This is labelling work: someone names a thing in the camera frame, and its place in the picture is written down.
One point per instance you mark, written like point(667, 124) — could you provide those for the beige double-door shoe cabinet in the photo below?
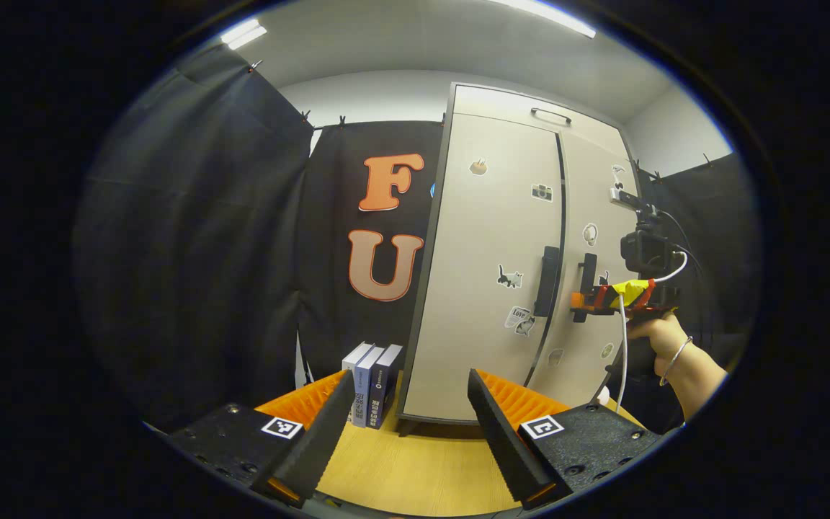
point(422, 420)

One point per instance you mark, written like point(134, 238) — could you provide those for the dark blue book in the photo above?
point(385, 382)

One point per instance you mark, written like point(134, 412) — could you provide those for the white pink plush toy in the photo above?
point(601, 396)

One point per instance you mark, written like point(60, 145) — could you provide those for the ceiling light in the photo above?
point(243, 34)

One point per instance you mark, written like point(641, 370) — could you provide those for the beige cabinet door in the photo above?
point(581, 180)
point(480, 324)

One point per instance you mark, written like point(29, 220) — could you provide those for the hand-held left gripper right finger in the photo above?
point(505, 447)

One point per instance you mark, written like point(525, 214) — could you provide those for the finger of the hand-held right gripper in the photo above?
point(576, 300)

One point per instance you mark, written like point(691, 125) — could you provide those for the black backdrop cloth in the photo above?
point(192, 252)

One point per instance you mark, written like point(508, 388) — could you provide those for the beige cabinet drawer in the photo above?
point(501, 101)

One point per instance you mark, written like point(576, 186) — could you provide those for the white book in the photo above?
point(354, 358)

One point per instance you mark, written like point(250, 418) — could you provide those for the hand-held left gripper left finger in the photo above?
point(321, 447)

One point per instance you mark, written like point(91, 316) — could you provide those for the grey-blue book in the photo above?
point(364, 382)

